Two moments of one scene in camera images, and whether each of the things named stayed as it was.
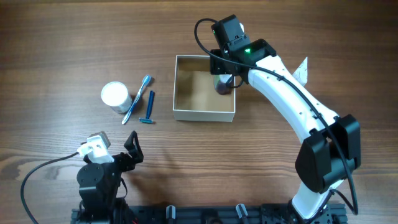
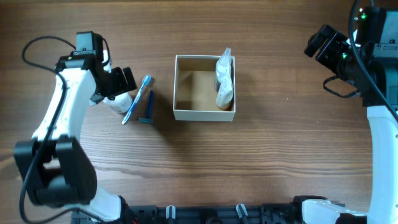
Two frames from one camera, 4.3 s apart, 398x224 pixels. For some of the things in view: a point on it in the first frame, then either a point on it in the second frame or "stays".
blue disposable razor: (147, 119) stays
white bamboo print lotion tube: (301, 73) → (224, 86)
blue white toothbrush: (146, 81) stays
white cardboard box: (195, 98) stays
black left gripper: (126, 160) → (125, 79)
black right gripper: (218, 66) → (319, 43)
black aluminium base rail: (254, 213) stays
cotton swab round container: (116, 95) stays
